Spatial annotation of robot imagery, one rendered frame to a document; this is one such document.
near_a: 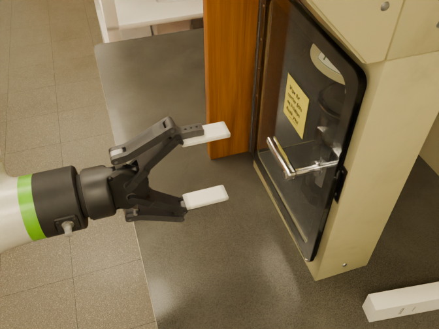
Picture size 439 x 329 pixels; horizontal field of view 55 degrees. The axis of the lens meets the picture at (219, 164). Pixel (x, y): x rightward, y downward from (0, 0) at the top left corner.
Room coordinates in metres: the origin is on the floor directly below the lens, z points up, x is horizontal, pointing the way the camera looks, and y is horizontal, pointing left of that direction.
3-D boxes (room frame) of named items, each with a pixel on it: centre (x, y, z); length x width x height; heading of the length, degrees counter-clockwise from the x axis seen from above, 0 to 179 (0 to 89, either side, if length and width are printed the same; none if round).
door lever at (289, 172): (0.47, -0.11, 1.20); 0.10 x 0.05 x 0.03; 17
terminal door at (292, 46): (0.55, -0.12, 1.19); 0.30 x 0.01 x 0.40; 17
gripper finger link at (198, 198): (0.44, 0.02, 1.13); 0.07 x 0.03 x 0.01; 108
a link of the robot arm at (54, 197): (0.38, 0.22, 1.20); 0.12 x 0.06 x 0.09; 18
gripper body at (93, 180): (0.40, 0.15, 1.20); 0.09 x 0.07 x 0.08; 108
